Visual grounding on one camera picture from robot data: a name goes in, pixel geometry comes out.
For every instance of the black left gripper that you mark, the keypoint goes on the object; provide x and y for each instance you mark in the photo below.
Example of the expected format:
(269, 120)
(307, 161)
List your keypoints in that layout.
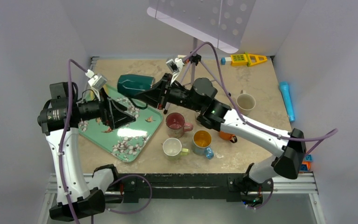
(111, 113)

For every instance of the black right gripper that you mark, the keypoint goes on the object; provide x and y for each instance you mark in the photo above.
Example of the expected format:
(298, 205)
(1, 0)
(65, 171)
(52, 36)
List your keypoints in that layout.
(154, 95)

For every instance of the dark green mug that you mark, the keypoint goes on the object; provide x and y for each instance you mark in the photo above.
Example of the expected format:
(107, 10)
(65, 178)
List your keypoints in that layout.
(128, 84)

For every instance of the pink skull mug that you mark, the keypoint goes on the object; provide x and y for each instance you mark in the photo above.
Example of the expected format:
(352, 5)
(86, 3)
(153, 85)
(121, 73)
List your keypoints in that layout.
(177, 126)

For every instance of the lime green mug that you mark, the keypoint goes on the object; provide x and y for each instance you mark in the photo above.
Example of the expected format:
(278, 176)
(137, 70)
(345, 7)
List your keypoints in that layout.
(173, 149)

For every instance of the blue butterfly mug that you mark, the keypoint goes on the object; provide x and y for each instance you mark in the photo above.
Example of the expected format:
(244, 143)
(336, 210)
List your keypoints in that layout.
(202, 141)

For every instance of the orange mug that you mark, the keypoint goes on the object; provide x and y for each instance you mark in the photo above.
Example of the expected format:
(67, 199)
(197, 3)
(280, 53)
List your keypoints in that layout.
(227, 136)

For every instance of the cream coral shell mug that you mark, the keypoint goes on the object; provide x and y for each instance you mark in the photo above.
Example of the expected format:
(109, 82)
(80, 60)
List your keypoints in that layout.
(245, 102)

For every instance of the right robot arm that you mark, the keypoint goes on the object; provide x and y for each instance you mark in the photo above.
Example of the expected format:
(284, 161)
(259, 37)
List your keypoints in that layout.
(285, 147)

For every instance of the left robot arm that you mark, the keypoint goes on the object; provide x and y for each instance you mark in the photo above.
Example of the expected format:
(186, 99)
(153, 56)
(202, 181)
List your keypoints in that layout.
(59, 121)

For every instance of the green floral tray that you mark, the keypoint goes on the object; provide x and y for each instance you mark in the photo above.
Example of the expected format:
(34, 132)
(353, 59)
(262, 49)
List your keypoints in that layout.
(126, 142)

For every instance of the blue white toy block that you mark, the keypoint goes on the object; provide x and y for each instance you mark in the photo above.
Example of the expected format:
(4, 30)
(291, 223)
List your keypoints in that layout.
(225, 60)

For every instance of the yellow toy grid block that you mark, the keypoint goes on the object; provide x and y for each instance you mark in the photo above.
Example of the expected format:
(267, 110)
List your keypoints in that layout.
(239, 60)

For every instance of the white music stand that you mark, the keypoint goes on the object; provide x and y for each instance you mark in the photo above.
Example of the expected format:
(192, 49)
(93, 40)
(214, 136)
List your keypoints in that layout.
(220, 22)

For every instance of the yellow green toy ramp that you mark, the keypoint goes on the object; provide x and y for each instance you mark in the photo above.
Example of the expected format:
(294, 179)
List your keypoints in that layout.
(253, 60)

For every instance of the blue toy flashlight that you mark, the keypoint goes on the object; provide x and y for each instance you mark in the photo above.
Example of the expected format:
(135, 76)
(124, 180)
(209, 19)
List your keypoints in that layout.
(284, 89)

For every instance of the small toy blocks pile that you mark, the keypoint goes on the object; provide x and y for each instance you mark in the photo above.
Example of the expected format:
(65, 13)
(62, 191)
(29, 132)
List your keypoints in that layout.
(306, 164)

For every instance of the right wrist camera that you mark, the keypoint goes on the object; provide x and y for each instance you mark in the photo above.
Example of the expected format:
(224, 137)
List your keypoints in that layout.
(175, 65)

